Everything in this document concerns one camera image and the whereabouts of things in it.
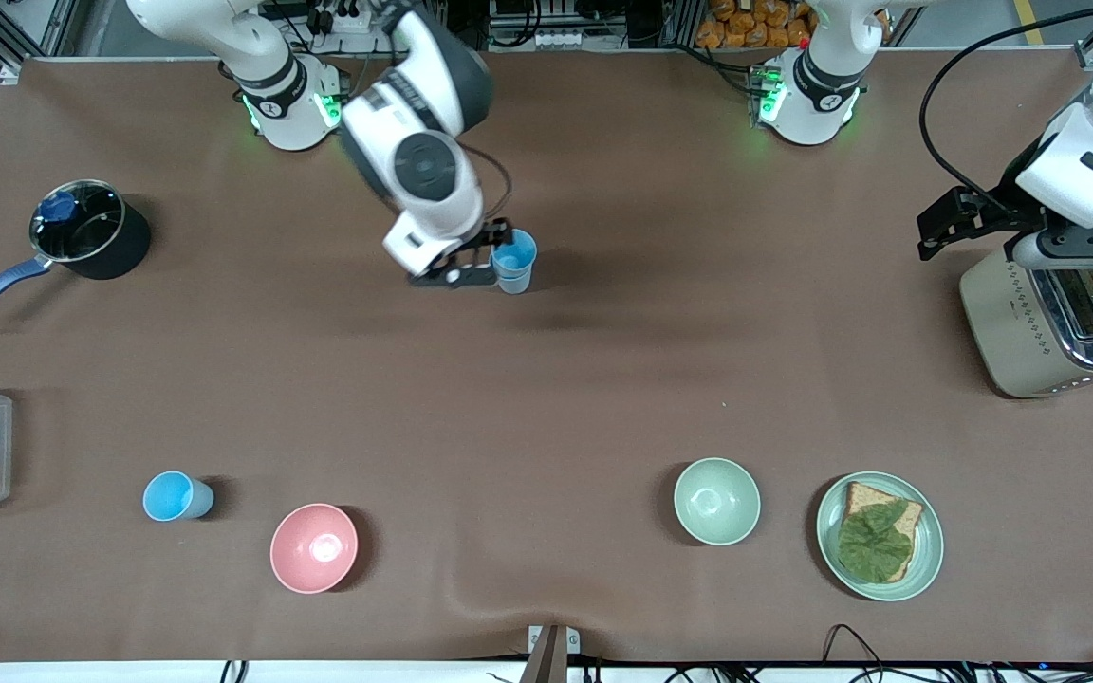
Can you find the green lettuce leaf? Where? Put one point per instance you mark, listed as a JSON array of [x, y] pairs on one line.
[[874, 543]]

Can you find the pale green bowl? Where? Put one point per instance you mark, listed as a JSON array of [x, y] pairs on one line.
[[716, 501]]

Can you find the pink bowl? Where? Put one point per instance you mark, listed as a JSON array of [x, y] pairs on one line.
[[314, 548]]

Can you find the blue plastic cup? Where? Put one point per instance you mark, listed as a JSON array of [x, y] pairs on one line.
[[514, 254], [175, 496]]

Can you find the glass lid with blue knob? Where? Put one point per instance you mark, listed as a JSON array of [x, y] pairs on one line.
[[82, 228]]

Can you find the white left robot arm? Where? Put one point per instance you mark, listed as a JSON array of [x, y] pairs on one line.
[[817, 95]]

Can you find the beige and chrome toaster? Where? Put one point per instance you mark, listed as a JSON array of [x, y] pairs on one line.
[[1011, 323]]

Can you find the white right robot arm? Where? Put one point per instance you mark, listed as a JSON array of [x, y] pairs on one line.
[[423, 166]]

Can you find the white power strip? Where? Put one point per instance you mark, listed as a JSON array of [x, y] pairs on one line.
[[349, 19]]

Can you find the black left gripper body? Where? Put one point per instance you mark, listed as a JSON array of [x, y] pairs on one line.
[[1009, 207]]

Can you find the pale green plate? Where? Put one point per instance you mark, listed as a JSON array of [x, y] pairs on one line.
[[926, 555]]

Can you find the brown bread slice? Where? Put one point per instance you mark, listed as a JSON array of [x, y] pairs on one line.
[[909, 517]]

